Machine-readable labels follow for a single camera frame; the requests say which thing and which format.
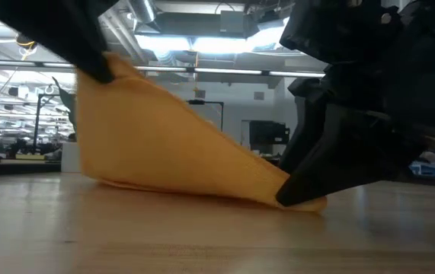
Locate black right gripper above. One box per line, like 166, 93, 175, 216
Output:
280, 0, 435, 144

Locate orange microfiber towel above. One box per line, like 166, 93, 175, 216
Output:
75, 51, 328, 213

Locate black cabinet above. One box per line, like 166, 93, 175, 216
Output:
249, 119, 292, 155

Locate black round ceiling fixture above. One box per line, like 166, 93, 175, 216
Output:
15, 33, 38, 50

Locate long ceiling light tube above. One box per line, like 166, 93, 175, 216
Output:
0, 59, 327, 79

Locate potted plant in white pot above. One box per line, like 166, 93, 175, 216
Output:
52, 75, 82, 174

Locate black rig frame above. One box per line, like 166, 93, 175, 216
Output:
187, 99, 225, 132

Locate black aluminium table frame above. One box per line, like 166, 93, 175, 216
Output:
0, 158, 62, 177

